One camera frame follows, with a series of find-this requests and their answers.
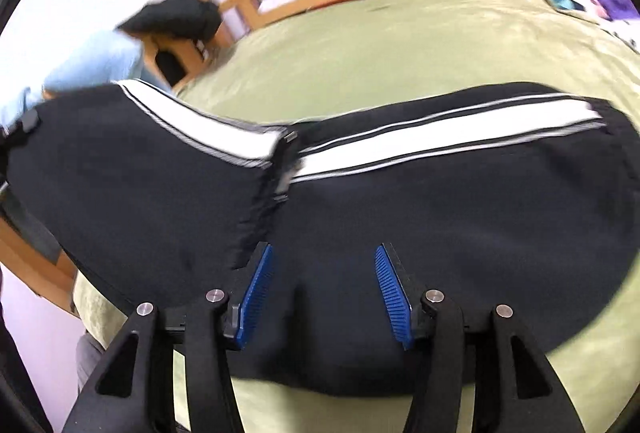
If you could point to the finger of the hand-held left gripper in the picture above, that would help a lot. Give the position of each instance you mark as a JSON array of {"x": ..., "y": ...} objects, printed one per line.
[{"x": 27, "y": 124}]

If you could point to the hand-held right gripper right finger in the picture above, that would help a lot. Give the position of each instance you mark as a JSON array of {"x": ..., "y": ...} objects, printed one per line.
[{"x": 395, "y": 298}]

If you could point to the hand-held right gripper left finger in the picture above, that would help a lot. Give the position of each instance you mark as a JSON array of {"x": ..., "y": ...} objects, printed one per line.
[{"x": 255, "y": 293}]

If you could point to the black pants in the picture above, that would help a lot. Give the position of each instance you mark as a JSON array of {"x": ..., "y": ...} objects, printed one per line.
[{"x": 450, "y": 238}]

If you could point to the light blue fleece towel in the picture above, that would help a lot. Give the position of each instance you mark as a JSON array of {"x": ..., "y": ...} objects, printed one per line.
[{"x": 90, "y": 63}]

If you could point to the wooden cabinet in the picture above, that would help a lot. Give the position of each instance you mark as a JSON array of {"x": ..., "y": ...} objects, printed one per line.
[{"x": 30, "y": 258}]

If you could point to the black garment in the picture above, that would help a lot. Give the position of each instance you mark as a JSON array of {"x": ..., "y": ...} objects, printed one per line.
[{"x": 175, "y": 18}]

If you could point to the green fleece blanket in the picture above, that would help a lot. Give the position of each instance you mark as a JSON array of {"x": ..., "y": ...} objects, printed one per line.
[{"x": 400, "y": 43}]

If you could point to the white floral pillow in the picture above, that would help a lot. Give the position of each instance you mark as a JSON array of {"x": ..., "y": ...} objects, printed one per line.
[{"x": 625, "y": 30}]

